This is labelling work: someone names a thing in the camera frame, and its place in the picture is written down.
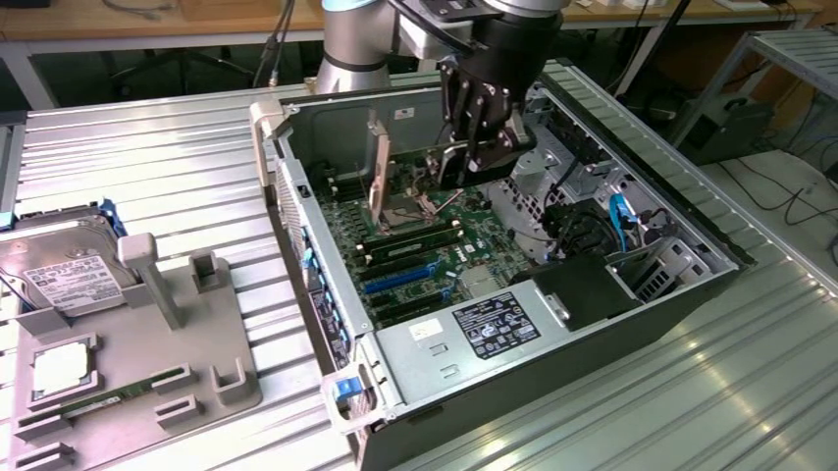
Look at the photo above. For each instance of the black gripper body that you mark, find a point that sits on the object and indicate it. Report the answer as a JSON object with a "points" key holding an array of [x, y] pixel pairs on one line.
{"points": [[510, 54]]}

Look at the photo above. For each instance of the graphics card with black shroud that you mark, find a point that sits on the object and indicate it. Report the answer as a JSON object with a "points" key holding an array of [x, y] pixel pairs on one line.
{"points": [[379, 167]]}

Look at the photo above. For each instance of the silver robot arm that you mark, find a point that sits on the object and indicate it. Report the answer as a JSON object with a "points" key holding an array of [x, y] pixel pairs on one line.
{"points": [[354, 49]]}

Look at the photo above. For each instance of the silver perforated disk bay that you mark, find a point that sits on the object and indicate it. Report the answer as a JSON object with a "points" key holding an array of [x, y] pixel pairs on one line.
{"points": [[557, 172]]}

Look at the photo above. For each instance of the metal socket cover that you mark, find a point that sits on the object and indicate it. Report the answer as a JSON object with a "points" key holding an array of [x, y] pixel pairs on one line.
{"points": [[426, 198]]}

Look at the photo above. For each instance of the green motherboard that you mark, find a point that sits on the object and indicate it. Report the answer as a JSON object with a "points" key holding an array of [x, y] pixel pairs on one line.
{"points": [[478, 230]]}

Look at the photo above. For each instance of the CPU socket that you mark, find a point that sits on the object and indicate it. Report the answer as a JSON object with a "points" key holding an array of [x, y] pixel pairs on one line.
{"points": [[406, 218]]}

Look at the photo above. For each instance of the black RAM slot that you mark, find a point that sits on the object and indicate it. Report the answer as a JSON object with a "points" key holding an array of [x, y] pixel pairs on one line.
{"points": [[350, 193], [347, 181], [409, 233]]}

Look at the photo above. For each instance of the black labelled RAM stick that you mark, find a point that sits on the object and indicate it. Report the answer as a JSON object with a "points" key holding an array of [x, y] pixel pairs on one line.
{"points": [[406, 251]]}

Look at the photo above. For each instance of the silver chipset heatsink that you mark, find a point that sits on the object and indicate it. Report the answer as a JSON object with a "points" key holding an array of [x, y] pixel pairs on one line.
{"points": [[481, 282]]}

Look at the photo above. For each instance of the long black expansion slot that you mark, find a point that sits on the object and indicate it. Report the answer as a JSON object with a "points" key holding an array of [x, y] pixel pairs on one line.
{"points": [[393, 271]]}

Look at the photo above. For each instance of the black plastic shroud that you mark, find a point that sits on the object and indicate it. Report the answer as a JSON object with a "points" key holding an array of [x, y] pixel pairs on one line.
{"points": [[582, 294]]}

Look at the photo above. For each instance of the blue expansion slot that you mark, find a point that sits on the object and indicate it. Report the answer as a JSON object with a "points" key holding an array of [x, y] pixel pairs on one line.
{"points": [[393, 287]]}

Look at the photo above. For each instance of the silver slotted disk bay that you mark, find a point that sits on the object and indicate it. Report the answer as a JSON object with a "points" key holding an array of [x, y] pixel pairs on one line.
{"points": [[661, 275]]}

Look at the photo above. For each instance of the black box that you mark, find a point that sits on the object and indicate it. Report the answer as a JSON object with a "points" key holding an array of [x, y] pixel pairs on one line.
{"points": [[740, 132]]}

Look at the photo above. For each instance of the short black expansion slot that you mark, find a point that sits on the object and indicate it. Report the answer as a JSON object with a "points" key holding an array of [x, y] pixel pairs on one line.
{"points": [[409, 305]]}

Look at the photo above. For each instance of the open black PC case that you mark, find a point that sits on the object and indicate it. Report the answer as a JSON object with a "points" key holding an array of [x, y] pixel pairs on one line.
{"points": [[589, 353]]}

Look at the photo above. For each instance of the metal slat shelf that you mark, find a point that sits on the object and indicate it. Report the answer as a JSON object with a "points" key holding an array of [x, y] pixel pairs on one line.
{"points": [[798, 54]]}

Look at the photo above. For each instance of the black chair base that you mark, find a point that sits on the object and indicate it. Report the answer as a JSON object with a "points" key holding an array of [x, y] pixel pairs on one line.
{"points": [[183, 56]]}

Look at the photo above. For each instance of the silver power supply unit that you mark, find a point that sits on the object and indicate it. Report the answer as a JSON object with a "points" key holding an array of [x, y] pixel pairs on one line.
{"points": [[419, 373]]}

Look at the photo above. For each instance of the blue case latch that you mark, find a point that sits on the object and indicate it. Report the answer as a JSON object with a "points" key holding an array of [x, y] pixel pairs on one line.
{"points": [[346, 389]]}

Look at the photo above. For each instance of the hard disk with blue caddy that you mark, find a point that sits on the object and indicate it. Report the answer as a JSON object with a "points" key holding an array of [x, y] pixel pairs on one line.
{"points": [[59, 265]]}

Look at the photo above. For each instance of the grey parts rack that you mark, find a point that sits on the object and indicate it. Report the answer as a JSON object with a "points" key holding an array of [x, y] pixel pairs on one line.
{"points": [[131, 353]]}

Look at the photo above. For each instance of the green RAM stick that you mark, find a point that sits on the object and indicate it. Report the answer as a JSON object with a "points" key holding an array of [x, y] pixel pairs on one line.
{"points": [[105, 398]]}

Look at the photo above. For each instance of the silver CPU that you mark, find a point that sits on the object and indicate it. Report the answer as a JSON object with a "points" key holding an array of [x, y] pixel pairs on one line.
{"points": [[62, 370]]}

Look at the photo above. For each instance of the wooden desk white frame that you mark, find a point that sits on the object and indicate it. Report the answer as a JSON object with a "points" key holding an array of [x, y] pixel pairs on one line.
{"points": [[622, 17]]}

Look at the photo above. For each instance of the grey metal rail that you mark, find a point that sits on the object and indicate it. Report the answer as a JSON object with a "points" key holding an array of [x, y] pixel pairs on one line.
{"points": [[12, 162]]}

